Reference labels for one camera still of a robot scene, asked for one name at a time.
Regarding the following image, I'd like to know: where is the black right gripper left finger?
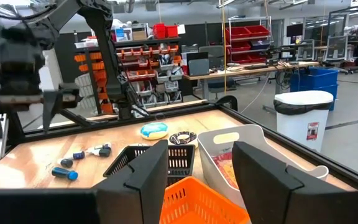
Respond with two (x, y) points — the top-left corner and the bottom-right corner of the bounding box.
(94, 139), (169, 224)

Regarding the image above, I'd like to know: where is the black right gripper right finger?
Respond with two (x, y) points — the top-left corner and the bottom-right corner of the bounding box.
(231, 141), (351, 224)

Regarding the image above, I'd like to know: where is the red plastic-wrapped package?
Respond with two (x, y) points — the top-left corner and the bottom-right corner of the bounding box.
(211, 151), (239, 190)

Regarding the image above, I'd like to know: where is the blue marker light-blue cap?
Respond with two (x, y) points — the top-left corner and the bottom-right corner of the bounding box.
(51, 166), (80, 182)

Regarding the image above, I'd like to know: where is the blue frosted donut tape roll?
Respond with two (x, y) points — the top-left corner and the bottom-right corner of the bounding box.
(140, 121), (169, 141)

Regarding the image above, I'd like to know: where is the grey mesh office chair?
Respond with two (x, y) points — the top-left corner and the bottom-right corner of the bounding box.
(296, 39), (316, 62)
(323, 35), (350, 64)

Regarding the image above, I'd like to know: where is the black slotted plastic basket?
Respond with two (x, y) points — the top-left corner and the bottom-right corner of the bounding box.
(103, 144), (196, 187)

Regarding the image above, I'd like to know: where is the orange slotted plastic basket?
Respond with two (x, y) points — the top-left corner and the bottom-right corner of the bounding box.
(159, 175), (250, 224)

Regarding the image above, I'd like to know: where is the white trash can black liner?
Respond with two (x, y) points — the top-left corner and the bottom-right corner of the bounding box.
(273, 90), (334, 153)

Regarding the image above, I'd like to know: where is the black shelf with parts bins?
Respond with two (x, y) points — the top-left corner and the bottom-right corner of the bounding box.
(73, 22), (186, 114)

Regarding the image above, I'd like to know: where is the blue plastic tote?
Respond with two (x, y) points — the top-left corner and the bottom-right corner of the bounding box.
(290, 67), (339, 111)

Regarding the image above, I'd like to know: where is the wooden desk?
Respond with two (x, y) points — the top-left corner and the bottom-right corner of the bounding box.
(183, 60), (319, 100)

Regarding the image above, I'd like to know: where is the grey monitor back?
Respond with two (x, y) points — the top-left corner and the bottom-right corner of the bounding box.
(187, 52), (210, 77)

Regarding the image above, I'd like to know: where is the metal rack with red bins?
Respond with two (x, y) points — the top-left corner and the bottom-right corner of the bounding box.
(225, 17), (273, 65)

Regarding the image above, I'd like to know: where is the black monitor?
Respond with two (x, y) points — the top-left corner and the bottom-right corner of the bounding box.
(286, 23), (304, 38)

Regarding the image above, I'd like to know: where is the silver aluminium extrusion post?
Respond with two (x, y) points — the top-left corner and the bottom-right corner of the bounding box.
(0, 113), (9, 162)

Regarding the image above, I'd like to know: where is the yellow hanging cable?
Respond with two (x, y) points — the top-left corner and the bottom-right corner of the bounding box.
(221, 0), (227, 95)

